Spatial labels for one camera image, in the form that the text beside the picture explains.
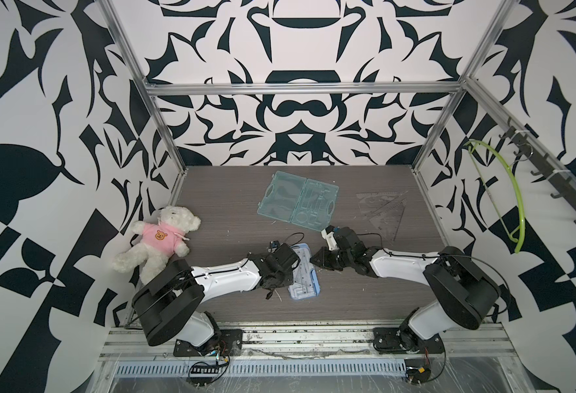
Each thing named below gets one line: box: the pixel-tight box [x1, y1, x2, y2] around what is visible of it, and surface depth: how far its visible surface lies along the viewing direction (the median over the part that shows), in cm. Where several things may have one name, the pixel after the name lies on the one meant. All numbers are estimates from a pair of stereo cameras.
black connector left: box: [188, 356, 230, 383], surface depth 74 cm
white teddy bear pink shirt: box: [112, 205, 201, 285], surface depth 89 cm
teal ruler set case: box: [256, 170, 340, 232], surface depth 109 cm
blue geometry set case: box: [288, 243, 322, 301], surface depth 86 cm
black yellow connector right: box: [404, 357, 432, 385], surface depth 73 cm
